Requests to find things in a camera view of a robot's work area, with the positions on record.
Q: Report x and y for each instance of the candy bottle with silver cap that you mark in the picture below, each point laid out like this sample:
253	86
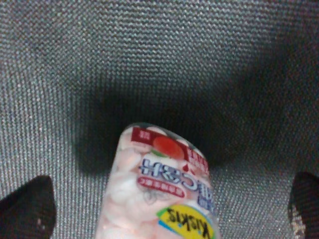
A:
158	188

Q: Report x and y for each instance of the black tablecloth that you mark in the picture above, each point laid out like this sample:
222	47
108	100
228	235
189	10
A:
237	78

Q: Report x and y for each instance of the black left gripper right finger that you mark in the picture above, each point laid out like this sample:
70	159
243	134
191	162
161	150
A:
303	208

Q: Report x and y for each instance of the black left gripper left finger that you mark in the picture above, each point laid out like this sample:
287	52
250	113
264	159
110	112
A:
30	211

